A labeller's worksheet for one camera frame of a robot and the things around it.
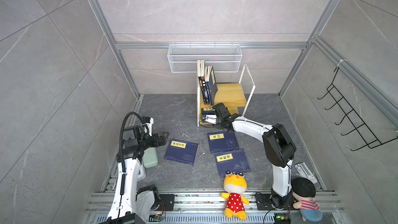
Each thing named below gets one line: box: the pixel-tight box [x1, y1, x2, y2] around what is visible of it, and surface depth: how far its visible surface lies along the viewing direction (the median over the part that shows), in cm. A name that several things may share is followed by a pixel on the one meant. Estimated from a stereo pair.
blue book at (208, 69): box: [204, 65, 214, 106], surface depth 79 cm
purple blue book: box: [212, 148, 251, 179], surface depth 87 cm
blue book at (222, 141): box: [206, 130, 240, 154], surface depth 95 cm
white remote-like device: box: [294, 161, 319, 185], surface depth 84 cm
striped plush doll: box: [291, 177, 323, 222], surface depth 70 cm
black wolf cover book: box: [199, 76, 210, 106], surface depth 80 cm
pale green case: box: [141, 147, 159, 168], surface depth 86 cm
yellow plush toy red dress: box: [220, 170, 250, 221], surface depth 73 cm
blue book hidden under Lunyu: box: [163, 138, 199, 166], surface depth 92 cm
